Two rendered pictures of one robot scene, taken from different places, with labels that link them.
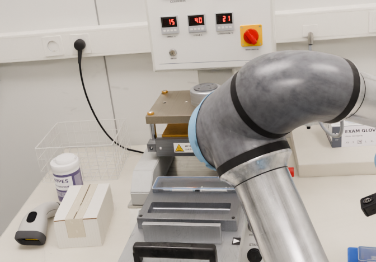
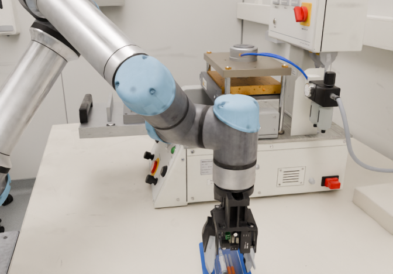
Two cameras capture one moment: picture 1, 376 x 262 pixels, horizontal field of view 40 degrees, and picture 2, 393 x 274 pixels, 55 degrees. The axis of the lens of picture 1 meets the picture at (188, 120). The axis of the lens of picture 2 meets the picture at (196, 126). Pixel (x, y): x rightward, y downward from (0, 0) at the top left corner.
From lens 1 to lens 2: 1.21 m
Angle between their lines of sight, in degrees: 63
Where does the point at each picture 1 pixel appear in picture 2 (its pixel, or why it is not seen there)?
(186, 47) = (279, 18)
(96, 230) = not seen: hidden behind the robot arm
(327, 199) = (322, 222)
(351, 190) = (356, 237)
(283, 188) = (26, 52)
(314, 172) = (364, 205)
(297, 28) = not seen: outside the picture
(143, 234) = (117, 104)
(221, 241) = (109, 120)
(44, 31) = not seen: hidden behind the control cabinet
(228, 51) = (294, 28)
